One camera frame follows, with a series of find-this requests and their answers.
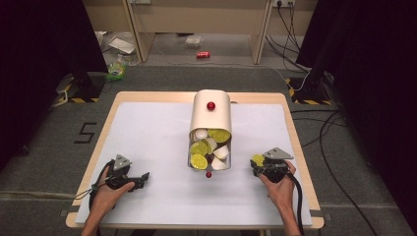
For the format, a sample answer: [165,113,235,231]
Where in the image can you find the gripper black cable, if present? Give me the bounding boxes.
[73,159,116,210]
[286,170,305,236]

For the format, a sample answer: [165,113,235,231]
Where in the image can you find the white plastic sheet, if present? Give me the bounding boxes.
[107,35,137,55]

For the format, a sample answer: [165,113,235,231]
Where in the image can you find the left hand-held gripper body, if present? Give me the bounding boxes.
[103,153,133,191]

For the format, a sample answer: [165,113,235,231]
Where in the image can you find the black curtain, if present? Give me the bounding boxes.
[0,0,109,172]
[295,0,417,225]

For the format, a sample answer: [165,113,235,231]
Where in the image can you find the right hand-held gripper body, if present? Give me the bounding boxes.
[261,147,295,184]

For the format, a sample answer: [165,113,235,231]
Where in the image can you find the small yellow-lidded white cup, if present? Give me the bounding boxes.
[251,153,267,167]

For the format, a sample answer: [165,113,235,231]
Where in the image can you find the green plastic bag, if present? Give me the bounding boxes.
[104,59,129,83]

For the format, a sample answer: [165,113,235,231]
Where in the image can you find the beige desk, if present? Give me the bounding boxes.
[81,0,320,66]

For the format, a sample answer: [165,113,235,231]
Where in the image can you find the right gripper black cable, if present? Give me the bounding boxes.
[286,170,305,236]

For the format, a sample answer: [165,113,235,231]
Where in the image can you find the clear drawer with red knob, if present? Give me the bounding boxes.
[187,127,233,180]

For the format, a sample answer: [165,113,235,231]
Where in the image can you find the white wall socket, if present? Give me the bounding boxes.
[271,0,296,9]

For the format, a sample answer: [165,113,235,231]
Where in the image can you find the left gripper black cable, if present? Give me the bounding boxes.
[73,159,116,210]

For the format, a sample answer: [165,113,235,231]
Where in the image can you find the black cables from socket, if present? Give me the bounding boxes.
[265,2,312,74]

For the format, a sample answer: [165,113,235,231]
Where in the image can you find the black floor cable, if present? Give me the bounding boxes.
[289,108,383,236]

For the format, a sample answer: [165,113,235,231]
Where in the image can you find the white box with red knob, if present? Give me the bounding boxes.
[189,88,233,135]

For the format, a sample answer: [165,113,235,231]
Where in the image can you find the clear plastic package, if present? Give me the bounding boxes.
[184,34,204,47]

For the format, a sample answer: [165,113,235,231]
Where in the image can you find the person's right hand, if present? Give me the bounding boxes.
[259,160,298,214]

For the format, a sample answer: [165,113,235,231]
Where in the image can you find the black stand base striped tape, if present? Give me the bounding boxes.
[53,72,106,104]
[284,76,334,106]

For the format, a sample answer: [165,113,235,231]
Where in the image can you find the wooden table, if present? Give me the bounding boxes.
[65,90,326,230]

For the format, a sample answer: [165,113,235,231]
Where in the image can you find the person's left hand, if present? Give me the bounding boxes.
[89,167,136,219]

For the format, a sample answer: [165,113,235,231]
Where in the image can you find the white table mat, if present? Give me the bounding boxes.
[75,101,314,228]

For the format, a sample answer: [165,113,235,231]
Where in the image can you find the pile of yellow-lidded cups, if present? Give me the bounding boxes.
[190,127,232,171]

